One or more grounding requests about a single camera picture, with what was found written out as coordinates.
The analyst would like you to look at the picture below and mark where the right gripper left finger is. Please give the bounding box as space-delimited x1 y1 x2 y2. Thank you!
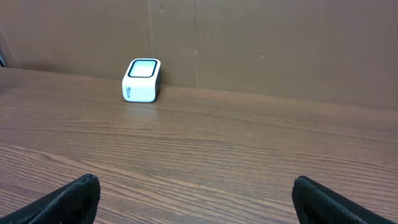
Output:
1 174 101 224

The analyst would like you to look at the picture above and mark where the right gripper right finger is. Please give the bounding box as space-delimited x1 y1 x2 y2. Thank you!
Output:
292 176 394 224

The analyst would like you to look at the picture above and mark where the white barcode scanner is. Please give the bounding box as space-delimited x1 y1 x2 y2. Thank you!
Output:
122 58 162 103

